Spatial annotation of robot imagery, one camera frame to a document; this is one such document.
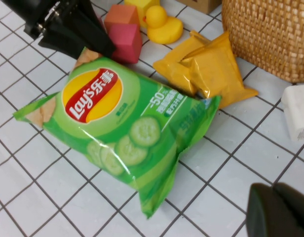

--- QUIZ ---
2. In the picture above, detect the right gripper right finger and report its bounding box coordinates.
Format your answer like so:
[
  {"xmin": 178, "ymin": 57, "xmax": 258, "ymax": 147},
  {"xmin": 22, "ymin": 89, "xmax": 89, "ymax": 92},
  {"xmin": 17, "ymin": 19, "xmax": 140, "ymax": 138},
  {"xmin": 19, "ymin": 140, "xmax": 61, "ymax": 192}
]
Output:
[{"xmin": 274, "ymin": 182, "xmax": 304, "ymax": 237}]

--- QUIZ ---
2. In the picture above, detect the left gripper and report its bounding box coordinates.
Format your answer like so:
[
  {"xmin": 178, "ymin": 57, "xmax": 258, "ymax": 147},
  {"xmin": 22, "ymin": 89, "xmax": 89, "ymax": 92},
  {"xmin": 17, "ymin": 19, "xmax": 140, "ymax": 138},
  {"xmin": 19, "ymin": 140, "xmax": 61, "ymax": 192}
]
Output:
[{"xmin": 1, "ymin": 0, "xmax": 117, "ymax": 60}]

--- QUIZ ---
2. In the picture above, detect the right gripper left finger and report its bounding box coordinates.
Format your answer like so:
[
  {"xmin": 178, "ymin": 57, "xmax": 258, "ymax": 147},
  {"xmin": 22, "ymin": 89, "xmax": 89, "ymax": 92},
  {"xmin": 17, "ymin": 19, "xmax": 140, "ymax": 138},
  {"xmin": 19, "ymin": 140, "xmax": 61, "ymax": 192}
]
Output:
[{"xmin": 245, "ymin": 183, "xmax": 295, "ymax": 237}]

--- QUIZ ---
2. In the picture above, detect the green Lay's chips bag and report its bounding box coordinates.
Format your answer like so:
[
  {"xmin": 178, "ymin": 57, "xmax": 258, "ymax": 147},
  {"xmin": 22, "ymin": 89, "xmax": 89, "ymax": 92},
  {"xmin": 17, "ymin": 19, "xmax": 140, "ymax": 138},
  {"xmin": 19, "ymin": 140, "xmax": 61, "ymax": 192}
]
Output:
[{"xmin": 12, "ymin": 48, "xmax": 222, "ymax": 219}]

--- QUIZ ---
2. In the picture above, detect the yellow snack packet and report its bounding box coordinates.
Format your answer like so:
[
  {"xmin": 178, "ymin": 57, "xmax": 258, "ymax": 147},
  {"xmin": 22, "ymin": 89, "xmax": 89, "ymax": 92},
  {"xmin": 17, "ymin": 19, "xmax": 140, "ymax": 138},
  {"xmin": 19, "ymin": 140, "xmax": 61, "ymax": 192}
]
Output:
[
  {"xmin": 180, "ymin": 31, "xmax": 259, "ymax": 109},
  {"xmin": 153, "ymin": 31, "xmax": 207, "ymax": 97}
]

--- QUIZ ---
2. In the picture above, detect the orange foam cube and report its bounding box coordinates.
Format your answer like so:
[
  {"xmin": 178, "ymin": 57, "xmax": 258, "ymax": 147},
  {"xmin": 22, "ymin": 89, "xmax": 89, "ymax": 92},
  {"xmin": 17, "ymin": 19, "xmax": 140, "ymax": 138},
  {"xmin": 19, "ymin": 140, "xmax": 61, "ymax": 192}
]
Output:
[{"xmin": 104, "ymin": 4, "xmax": 140, "ymax": 32}]

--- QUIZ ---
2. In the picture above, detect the red foam cube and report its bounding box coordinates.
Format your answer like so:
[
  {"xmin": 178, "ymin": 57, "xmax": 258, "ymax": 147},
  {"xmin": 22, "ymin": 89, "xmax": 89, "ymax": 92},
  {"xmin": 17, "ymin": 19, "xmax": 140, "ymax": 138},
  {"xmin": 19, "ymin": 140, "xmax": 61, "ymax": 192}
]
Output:
[{"xmin": 107, "ymin": 23, "xmax": 143, "ymax": 64}]

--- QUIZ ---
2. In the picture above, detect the yellow foam cube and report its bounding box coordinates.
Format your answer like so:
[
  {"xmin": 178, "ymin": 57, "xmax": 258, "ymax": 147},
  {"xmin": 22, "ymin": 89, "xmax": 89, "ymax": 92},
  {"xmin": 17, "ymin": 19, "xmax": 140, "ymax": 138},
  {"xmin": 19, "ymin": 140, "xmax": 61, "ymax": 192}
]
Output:
[{"xmin": 124, "ymin": 0, "xmax": 160, "ymax": 28}]

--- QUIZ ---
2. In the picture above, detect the yellow rubber duck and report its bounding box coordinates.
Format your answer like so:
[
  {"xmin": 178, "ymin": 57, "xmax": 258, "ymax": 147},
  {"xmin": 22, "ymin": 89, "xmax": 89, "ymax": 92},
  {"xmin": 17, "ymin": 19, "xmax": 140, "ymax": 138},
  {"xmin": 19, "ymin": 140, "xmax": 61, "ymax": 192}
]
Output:
[{"xmin": 142, "ymin": 5, "xmax": 184, "ymax": 45}]

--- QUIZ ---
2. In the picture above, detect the brown cardboard box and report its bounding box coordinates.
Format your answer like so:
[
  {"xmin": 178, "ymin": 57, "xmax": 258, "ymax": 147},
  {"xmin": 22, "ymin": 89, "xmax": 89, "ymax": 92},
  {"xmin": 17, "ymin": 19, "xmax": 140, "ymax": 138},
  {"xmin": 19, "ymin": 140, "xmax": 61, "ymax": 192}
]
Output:
[{"xmin": 176, "ymin": 0, "xmax": 222, "ymax": 14}]

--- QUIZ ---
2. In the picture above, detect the woven rattan basket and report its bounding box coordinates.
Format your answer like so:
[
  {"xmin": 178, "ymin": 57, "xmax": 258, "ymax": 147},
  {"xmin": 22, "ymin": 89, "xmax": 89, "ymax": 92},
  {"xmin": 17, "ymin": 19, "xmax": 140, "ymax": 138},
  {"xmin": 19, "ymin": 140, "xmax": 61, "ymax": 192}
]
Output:
[{"xmin": 221, "ymin": 0, "xmax": 304, "ymax": 83}]

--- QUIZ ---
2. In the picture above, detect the white USB wall charger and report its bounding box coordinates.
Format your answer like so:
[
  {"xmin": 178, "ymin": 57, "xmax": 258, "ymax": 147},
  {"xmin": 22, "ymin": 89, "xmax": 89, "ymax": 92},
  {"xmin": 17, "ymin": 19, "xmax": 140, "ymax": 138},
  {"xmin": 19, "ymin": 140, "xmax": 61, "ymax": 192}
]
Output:
[{"xmin": 281, "ymin": 83, "xmax": 304, "ymax": 142}]

